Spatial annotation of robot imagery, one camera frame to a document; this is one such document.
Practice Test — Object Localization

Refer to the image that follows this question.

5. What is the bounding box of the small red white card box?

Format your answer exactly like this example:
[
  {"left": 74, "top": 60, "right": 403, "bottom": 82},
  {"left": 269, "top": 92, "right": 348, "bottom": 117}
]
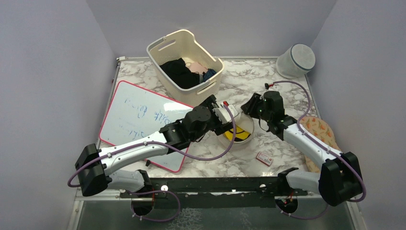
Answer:
[{"left": 256, "top": 152, "right": 273, "bottom": 167}]

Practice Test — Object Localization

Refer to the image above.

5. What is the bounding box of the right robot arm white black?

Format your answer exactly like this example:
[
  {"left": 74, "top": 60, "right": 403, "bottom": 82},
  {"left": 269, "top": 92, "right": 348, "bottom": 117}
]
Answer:
[{"left": 241, "top": 91, "right": 366, "bottom": 207}]

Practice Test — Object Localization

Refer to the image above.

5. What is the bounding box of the carrot pattern round cushion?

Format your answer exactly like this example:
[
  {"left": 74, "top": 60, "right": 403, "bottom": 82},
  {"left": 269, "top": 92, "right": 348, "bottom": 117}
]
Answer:
[{"left": 299, "top": 115, "right": 341, "bottom": 173}]

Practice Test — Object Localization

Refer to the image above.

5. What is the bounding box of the black garment in basket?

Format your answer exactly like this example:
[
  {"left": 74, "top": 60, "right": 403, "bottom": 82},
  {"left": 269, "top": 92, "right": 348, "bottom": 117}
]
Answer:
[{"left": 159, "top": 58, "right": 203, "bottom": 89}]

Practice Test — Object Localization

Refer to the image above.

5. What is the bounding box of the black mounting rail base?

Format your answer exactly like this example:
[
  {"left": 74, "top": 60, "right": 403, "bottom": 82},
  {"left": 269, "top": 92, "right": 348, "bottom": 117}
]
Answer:
[{"left": 120, "top": 176, "right": 308, "bottom": 209}]

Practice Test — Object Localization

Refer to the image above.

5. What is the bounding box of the cream plastic laundry basket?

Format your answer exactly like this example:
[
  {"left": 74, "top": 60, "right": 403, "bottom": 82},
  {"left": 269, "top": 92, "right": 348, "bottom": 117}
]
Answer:
[{"left": 147, "top": 29, "right": 225, "bottom": 107}]

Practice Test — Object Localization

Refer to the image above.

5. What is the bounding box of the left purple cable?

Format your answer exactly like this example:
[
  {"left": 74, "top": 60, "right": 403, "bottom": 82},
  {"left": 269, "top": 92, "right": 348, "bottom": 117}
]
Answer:
[{"left": 67, "top": 101, "right": 237, "bottom": 222}]

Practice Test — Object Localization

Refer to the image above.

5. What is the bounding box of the yellow black bra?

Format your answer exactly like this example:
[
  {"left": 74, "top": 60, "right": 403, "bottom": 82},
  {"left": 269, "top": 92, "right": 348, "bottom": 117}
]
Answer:
[{"left": 223, "top": 126, "right": 251, "bottom": 142}]

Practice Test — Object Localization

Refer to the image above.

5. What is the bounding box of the pink garment in basket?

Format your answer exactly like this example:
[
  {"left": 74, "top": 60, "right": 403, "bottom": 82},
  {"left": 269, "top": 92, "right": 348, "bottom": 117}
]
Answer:
[{"left": 185, "top": 62, "right": 208, "bottom": 75}]

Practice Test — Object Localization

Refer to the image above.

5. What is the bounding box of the blue garment in basket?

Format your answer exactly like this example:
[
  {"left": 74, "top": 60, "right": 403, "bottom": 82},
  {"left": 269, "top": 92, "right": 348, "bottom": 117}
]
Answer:
[{"left": 202, "top": 69, "right": 217, "bottom": 82}]

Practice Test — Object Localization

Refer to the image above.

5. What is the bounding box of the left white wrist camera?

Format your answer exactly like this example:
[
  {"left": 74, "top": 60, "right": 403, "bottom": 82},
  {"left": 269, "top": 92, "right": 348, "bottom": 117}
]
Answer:
[{"left": 213, "top": 101, "right": 240, "bottom": 124}]

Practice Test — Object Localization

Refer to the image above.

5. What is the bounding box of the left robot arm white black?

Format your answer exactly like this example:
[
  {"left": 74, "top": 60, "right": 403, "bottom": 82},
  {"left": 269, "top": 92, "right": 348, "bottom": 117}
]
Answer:
[{"left": 68, "top": 95, "right": 239, "bottom": 197}]

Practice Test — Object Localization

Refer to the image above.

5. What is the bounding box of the red framed whiteboard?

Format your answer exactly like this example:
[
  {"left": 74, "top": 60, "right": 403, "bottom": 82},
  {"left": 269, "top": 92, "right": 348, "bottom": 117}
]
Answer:
[{"left": 99, "top": 80, "right": 196, "bottom": 173}]

